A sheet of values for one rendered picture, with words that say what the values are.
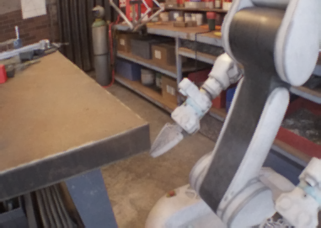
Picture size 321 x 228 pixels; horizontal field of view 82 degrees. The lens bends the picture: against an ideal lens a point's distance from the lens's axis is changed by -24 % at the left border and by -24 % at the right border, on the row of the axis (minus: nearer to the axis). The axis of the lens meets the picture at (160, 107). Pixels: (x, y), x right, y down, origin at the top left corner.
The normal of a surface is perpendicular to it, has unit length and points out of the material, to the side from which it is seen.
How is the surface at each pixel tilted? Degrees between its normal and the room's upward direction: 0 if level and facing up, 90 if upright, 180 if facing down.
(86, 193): 90
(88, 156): 90
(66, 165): 90
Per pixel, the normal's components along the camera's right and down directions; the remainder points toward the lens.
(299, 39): 0.24, 0.33
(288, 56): 0.05, 0.48
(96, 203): 0.55, 0.34
